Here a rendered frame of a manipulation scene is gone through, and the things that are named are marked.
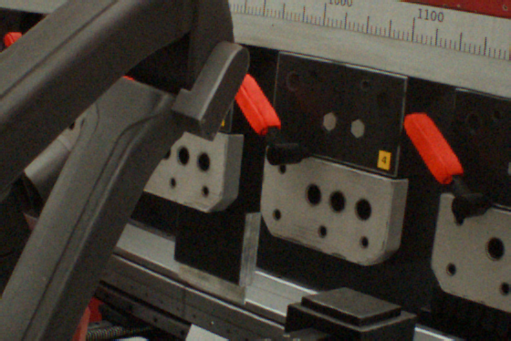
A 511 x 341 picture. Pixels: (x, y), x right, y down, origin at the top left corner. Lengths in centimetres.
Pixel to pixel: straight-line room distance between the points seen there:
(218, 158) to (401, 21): 25
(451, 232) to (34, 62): 40
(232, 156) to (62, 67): 45
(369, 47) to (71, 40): 36
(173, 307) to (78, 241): 83
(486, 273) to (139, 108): 30
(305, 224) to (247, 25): 19
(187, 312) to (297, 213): 58
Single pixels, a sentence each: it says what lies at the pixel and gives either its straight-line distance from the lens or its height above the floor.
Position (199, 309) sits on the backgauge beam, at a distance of 152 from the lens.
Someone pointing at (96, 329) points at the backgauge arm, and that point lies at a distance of 166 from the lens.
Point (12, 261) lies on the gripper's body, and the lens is 96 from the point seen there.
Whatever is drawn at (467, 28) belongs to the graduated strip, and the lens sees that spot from 87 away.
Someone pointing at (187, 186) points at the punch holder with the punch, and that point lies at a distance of 109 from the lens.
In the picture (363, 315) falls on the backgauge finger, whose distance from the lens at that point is 128.
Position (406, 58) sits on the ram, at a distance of 91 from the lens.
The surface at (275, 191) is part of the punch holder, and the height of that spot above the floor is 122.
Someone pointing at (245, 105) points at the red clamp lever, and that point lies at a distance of 98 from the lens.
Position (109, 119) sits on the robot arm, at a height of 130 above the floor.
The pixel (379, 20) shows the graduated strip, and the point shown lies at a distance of 93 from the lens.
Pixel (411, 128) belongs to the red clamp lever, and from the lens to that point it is 86.
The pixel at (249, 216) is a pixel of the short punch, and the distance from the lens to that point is 109.
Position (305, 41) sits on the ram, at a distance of 98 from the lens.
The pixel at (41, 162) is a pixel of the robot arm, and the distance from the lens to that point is 97.
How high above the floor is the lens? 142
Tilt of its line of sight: 11 degrees down
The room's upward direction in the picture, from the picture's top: 6 degrees clockwise
